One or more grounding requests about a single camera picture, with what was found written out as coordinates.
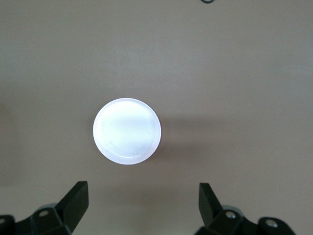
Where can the pale pink round plate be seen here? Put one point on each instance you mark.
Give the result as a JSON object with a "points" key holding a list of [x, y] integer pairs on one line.
{"points": [[127, 132]]}

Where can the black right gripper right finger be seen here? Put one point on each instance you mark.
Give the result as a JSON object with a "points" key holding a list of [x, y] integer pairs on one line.
{"points": [[207, 205]]}

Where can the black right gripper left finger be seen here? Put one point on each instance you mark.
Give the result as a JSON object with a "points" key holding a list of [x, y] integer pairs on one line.
{"points": [[73, 203]]}

